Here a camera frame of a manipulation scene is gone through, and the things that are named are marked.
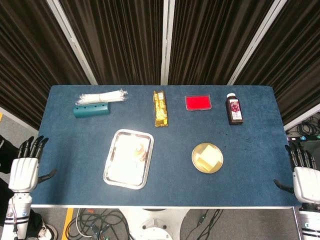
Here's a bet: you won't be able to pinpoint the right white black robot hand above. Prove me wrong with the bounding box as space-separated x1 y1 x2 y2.
273 142 320 204

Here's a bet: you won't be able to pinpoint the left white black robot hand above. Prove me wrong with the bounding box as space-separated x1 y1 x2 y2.
8 135 58 193

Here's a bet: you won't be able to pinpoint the yellow foam cube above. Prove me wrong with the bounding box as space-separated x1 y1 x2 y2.
196 145 222 169

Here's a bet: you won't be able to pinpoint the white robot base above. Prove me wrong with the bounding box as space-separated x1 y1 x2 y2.
119 208 189 240

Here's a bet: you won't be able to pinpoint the black power strip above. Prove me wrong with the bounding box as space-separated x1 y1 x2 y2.
286 134 320 143

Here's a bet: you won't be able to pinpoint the black white shoe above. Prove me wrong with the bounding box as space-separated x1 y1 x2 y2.
37 218 59 240

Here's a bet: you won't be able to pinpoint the teal holder block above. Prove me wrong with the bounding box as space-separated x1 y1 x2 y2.
72 101 111 118

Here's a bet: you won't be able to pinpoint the rectangular steel tray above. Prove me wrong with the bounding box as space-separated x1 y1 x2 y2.
102 128 155 190

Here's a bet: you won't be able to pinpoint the dark juice bottle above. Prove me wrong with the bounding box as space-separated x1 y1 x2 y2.
225 92 245 126

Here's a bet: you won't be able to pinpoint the round steel plate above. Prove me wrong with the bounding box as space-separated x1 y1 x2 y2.
191 142 224 174

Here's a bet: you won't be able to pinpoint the bundle of white straws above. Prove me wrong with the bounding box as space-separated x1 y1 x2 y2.
75 89 129 106

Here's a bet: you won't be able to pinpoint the dark brown curtain panel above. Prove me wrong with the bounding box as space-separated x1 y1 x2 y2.
234 0 320 126
58 0 166 86
0 0 91 130
168 0 276 86

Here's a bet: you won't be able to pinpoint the blue fabric table cover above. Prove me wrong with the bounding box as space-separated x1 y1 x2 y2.
31 84 301 207

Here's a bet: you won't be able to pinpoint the red ink pad box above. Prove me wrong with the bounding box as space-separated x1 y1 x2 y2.
184 94 213 111

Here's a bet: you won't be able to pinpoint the gold foil package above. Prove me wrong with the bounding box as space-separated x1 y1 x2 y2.
152 90 170 128

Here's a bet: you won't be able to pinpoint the white screen frame post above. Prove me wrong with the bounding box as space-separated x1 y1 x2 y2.
160 0 176 85
0 106 40 134
46 0 99 86
283 102 320 132
226 0 288 86

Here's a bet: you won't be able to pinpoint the coiled black cables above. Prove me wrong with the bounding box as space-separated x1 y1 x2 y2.
289 116 320 137

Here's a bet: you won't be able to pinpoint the tangle of floor cables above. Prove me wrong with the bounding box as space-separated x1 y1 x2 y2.
66 208 131 240

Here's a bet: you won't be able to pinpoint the black floor cable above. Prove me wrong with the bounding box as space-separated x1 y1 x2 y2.
184 208 224 240

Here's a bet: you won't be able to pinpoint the white table frame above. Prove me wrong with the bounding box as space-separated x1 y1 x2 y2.
30 204 301 210

